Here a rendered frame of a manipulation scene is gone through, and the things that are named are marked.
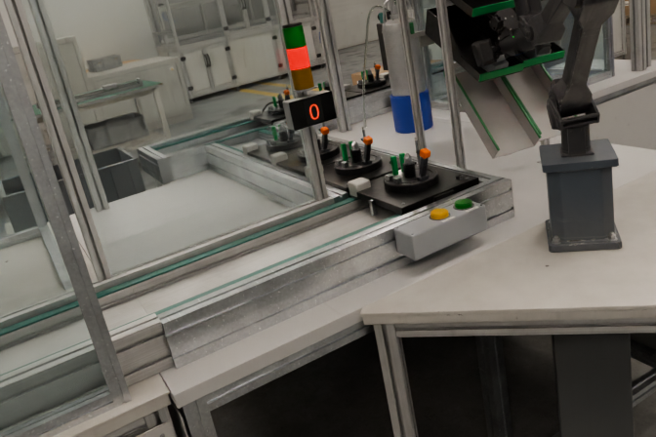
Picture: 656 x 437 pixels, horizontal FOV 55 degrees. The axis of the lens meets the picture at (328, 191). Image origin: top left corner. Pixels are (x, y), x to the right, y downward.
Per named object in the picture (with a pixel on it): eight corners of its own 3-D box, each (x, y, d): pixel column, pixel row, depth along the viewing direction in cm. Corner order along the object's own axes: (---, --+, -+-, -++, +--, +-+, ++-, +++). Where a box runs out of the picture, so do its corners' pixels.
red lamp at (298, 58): (313, 65, 154) (309, 45, 153) (296, 70, 152) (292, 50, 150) (305, 64, 158) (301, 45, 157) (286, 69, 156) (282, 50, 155)
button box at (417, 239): (488, 228, 146) (485, 203, 144) (416, 261, 137) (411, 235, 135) (468, 221, 152) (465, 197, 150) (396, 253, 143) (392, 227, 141)
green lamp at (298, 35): (309, 45, 153) (306, 23, 151) (291, 49, 150) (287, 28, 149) (300, 45, 157) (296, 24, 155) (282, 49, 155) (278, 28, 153)
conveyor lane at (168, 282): (482, 217, 162) (478, 180, 159) (167, 355, 127) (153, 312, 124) (415, 195, 187) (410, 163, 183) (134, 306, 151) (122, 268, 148)
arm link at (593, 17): (625, -16, 111) (608, -35, 115) (585, -8, 110) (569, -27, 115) (589, 118, 135) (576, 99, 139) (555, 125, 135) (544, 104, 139)
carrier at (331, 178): (417, 168, 181) (411, 126, 177) (347, 194, 171) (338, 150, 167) (371, 156, 202) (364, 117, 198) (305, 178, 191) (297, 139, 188)
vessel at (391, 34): (433, 89, 253) (420, -10, 241) (405, 98, 247) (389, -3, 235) (412, 87, 265) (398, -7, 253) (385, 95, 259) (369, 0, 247)
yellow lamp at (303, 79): (317, 86, 156) (313, 65, 154) (300, 91, 154) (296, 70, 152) (308, 85, 160) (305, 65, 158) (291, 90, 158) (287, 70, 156)
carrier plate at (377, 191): (479, 184, 159) (478, 177, 159) (402, 216, 149) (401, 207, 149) (421, 169, 180) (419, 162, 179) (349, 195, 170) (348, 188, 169)
